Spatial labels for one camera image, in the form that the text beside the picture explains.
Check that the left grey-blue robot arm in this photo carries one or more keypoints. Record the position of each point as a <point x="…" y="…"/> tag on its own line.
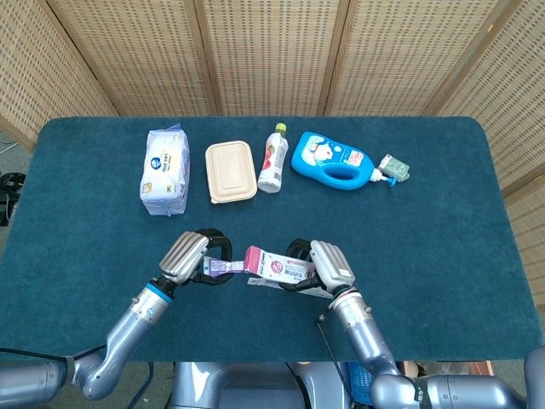
<point x="132" y="319"/>

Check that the white pink toothpaste box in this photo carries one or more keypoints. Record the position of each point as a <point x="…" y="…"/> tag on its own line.
<point x="277" y="267"/>

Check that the white blue tissue pack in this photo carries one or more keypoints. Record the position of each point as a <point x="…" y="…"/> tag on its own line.
<point x="165" y="170"/>

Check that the blue detergent pump bottle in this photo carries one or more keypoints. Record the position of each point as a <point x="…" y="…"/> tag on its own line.
<point x="315" y="155"/>

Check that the drink bottle with green cap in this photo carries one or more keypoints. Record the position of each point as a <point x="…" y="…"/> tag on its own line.
<point x="272" y="162"/>

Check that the beige lidded food container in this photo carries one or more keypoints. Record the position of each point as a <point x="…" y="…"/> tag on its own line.
<point x="231" y="170"/>

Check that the teal table mat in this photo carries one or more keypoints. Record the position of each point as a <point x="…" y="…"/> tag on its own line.
<point x="255" y="332"/>

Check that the blue plastic basket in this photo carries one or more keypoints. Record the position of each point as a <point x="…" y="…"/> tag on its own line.
<point x="359" y="381"/>

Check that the small green carton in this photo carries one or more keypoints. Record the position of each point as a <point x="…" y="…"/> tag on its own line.
<point x="398" y="167"/>

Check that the purple toothpaste tube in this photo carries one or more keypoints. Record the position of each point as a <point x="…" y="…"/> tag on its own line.
<point x="223" y="267"/>

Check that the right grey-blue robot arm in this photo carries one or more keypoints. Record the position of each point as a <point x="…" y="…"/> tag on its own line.
<point x="362" y="328"/>

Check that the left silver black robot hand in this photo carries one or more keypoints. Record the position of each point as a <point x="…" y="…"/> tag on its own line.
<point x="183" y="255"/>

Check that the grey-blue robot torso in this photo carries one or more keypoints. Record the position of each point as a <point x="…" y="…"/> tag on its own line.
<point x="255" y="383"/>

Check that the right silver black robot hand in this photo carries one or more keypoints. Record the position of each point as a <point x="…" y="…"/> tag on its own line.
<point x="332" y="264"/>

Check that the black floor equipment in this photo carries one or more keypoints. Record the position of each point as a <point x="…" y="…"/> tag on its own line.
<point x="10" y="187"/>

